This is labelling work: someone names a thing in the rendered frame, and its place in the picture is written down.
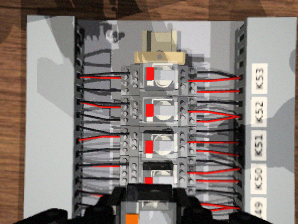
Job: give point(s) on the grey relay panel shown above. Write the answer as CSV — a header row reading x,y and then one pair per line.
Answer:
x,y
259,128

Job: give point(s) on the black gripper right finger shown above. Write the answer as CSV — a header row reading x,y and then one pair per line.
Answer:
x,y
192,212

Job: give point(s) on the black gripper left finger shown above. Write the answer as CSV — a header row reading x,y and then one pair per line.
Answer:
x,y
100,213

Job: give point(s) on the plug-in relay with orange button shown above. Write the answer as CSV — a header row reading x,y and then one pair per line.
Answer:
x,y
148,204

